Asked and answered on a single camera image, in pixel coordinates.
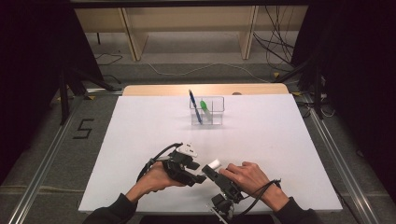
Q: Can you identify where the light wooden desk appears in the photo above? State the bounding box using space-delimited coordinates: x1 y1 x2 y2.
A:
74 5 310 63

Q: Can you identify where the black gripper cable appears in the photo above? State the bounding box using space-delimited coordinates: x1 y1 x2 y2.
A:
233 177 283 218
135 142 185 183

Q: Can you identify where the black metal stand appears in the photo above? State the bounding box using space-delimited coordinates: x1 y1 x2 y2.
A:
59 66 124 125
274 59 325 120

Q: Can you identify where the thin black floor cable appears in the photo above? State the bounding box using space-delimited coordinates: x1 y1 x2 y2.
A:
94 52 124 85

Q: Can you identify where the black curtain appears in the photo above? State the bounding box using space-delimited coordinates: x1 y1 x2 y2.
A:
0 0 105 185
290 0 396 175

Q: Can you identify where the blue ballpoint pen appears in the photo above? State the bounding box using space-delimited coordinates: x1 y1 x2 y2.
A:
188 89 204 125

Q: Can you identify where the bundle of black cables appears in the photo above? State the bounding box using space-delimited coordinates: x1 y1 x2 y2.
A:
252 5 300 68

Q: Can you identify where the white cylindrical tube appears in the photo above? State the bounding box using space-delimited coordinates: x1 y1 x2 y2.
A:
207 159 222 171

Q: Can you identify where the clear acrylic desk organizer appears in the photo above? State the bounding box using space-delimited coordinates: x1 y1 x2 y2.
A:
189 95 226 126

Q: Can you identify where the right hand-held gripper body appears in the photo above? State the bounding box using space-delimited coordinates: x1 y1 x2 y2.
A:
207 174 247 223

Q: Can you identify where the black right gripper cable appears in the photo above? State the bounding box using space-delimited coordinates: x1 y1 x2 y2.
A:
233 177 283 218

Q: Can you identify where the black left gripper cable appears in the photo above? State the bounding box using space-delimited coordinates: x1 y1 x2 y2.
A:
135 142 185 183

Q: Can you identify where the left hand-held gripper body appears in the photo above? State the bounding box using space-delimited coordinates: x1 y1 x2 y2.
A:
162 142 202 188

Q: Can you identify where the person's right hand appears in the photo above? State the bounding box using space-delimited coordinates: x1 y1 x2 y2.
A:
219 161 289 213

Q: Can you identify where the aluminium floor rail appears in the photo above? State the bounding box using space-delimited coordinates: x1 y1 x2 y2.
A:
303 92 379 224
7 92 85 224

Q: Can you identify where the white floor cable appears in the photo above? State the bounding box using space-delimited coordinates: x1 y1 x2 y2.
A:
144 60 272 84

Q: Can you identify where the person's left hand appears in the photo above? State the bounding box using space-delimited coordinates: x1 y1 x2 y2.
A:
134 161 188 195

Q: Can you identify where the light wooden table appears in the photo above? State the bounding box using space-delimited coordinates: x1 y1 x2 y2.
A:
121 83 290 97

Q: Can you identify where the green highlighter pen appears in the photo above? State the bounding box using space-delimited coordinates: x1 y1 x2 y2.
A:
199 100 214 123

